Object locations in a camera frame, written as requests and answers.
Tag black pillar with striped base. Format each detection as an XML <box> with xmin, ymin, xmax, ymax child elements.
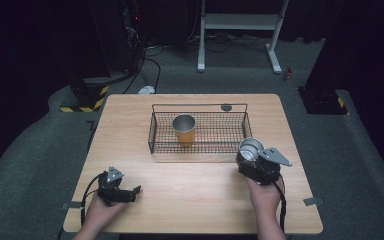
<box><xmin>297</xmin><ymin>0</ymin><xmax>350</xmax><ymax>116</ymax></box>
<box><xmin>59</xmin><ymin>0</ymin><xmax>112</xmax><ymax>114</ymax></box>

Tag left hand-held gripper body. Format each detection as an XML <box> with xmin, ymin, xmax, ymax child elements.
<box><xmin>96</xmin><ymin>165</ymin><xmax>138</xmax><ymax>207</ymax></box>

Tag left hand-held gripper cable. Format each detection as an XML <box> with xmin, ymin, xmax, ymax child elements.
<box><xmin>80</xmin><ymin>173</ymin><xmax>110</xmax><ymax>228</ymax></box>

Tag white metal stand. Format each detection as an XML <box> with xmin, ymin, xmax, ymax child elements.
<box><xmin>196</xmin><ymin>0</ymin><xmax>290</xmax><ymax>75</ymax></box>

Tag yellow cup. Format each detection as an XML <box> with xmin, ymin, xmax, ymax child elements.
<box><xmin>171</xmin><ymin>113</ymin><xmax>197</xmax><ymax>148</ymax></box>

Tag dark equipment rack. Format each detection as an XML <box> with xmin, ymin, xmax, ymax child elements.
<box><xmin>119</xmin><ymin>0</ymin><xmax>148</xmax><ymax>75</ymax></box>

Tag person's left hand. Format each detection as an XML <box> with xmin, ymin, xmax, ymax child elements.
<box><xmin>84</xmin><ymin>193</ymin><xmax>128</xmax><ymax>232</ymax></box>

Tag black wire basket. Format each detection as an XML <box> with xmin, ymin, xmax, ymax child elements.
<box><xmin>147</xmin><ymin>102</ymin><xmax>253</xmax><ymax>155</ymax></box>

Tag white power adapter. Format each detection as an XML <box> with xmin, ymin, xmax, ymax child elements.
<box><xmin>137</xmin><ymin>85</ymin><xmax>156</xmax><ymax>95</ymax></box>

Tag person's right hand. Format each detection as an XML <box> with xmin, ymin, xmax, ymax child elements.
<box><xmin>245</xmin><ymin>175</ymin><xmax>283</xmax><ymax>218</ymax></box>

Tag grey tape strip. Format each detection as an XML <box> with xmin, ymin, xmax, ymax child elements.
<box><xmin>302</xmin><ymin>196</ymin><xmax>325</xmax><ymax>207</ymax></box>
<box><xmin>61</xmin><ymin>201</ymin><xmax>83</xmax><ymax>211</ymax></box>

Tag hand-held gripper cable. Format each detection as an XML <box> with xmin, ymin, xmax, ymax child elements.
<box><xmin>80</xmin><ymin>173</ymin><xmax>110</xmax><ymax>228</ymax></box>
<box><xmin>272</xmin><ymin>173</ymin><xmax>288</xmax><ymax>233</ymax></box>

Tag right hand-held gripper cable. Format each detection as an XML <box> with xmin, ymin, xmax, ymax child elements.
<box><xmin>272</xmin><ymin>173</ymin><xmax>288</xmax><ymax>233</ymax></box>

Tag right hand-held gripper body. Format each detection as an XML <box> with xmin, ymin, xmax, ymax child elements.
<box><xmin>235</xmin><ymin>146</ymin><xmax>293</xmax><ymax>186</ymax></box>

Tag cup with silver inside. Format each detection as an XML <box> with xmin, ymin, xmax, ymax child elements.
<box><xmin>238</xmin><ymin>136</ymin><xmax>265</xmax><ymax>162</ymax></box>

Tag black floor cables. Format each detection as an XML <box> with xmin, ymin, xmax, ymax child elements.
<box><xmin>122</xmin><ymin>42</ymin><xmax>165</xmax><ymax>95</ymax></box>

